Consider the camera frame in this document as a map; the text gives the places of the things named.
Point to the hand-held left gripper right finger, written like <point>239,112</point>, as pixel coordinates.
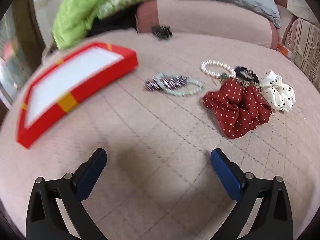
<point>226,175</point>

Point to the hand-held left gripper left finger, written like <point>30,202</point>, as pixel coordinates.
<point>91,177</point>

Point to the red polka dot scrunchie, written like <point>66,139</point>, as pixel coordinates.
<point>230,115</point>

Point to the white dotted scrunchie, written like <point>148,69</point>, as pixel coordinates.
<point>277,95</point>

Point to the red tray box white inside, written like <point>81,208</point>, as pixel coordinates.
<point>75,72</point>

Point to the black barrette hair clip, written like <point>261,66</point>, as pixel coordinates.
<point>172,82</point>

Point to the orange packet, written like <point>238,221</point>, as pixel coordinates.
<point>283,49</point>

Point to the stained glass door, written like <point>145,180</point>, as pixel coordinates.
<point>15,55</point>

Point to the striped floral cushion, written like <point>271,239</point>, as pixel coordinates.
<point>305,45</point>

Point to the pink pillow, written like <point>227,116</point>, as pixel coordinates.
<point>212,20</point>

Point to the black claw hair clip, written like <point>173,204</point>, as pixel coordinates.
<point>162,32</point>

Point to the dark cloth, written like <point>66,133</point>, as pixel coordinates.
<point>117,22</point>

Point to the green quilt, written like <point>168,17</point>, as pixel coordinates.
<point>82,10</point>

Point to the cream patterned pillow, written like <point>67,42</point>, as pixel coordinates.
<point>297,5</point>

